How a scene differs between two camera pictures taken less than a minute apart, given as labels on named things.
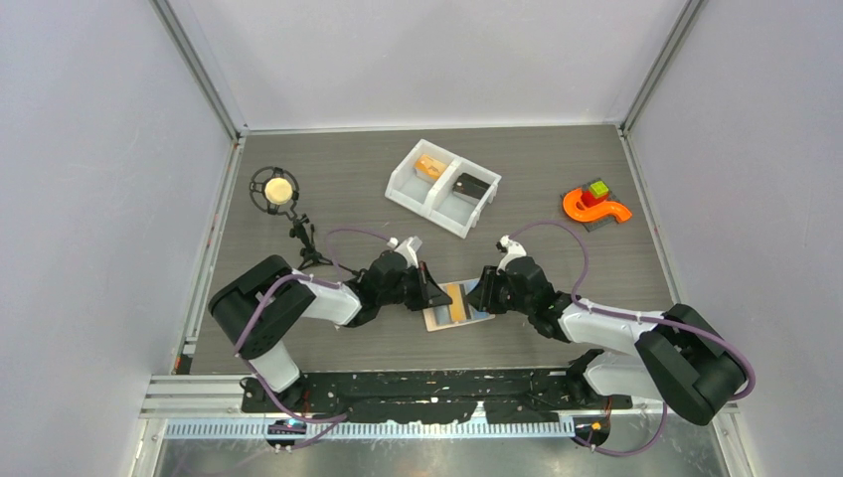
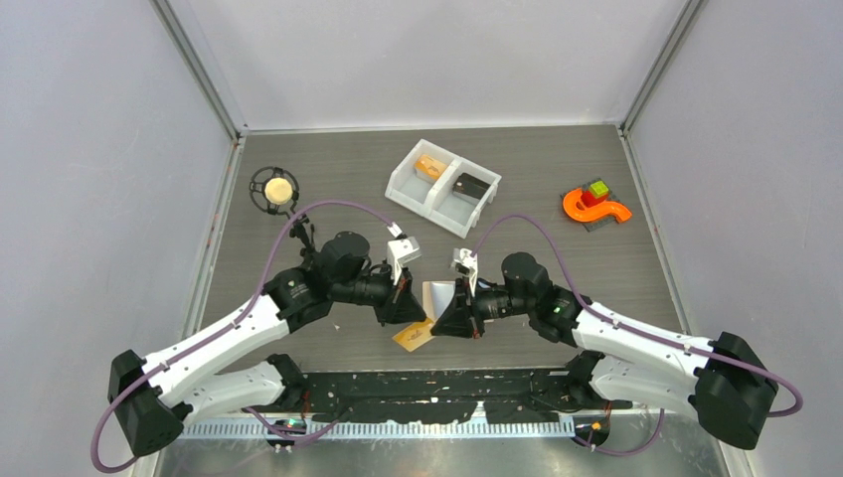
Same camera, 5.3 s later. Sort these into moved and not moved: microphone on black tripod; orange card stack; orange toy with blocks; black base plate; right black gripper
Moved: right black gripper
Not moved: microphone on black tripod; orange card stack; orange toy with blocks; black base plate
